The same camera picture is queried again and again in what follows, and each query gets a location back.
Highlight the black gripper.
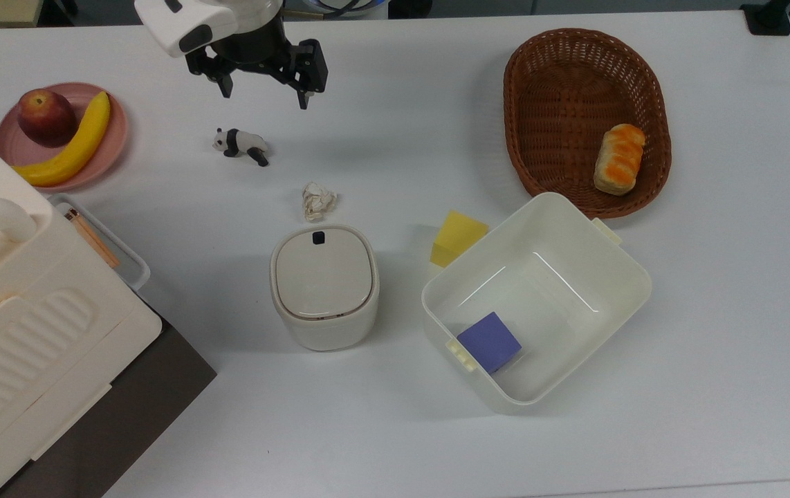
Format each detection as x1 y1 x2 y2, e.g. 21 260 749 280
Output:
185 14 329 111

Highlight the white lidded trash can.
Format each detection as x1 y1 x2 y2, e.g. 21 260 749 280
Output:
270 223 380 352

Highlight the small panda figurine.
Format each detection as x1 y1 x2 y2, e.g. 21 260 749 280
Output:
212 127 271 168

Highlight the crumpled paper ball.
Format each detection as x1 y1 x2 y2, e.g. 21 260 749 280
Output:
301 182 338 223

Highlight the pink round plate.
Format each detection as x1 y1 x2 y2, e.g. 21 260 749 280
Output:
0 82 130 193

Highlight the yellow banana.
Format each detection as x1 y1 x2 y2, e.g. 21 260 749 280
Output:
12 91 112 188

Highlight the red apple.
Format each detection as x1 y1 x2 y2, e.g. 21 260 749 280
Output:
17 89 79 148

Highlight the clear plastic tray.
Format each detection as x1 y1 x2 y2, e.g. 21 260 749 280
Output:
48 193 152 292

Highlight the brown wooden stick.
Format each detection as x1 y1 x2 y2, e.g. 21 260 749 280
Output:
67 208 122 268
64 212 118 269

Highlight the yellow foam block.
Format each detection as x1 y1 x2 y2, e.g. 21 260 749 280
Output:
430 210 490 269

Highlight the brown wicker basket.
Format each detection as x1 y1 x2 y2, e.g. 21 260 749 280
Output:
503 28 673 220

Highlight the blue foam cube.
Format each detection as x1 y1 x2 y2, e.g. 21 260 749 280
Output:
456 311 523 376

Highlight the white plastic storage bin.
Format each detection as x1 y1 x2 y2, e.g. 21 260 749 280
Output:
421 192 652 416

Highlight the orange striped bread loaf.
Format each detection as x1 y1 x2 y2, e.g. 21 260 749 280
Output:
593 123 647 196

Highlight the black table clamp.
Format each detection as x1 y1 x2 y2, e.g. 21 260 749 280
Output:
740 0 790 37

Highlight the blue and white cable ring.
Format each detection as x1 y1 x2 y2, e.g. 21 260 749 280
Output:
297 0 391 21

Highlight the cream box with handle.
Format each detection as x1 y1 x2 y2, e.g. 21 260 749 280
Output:
0 116 163 498

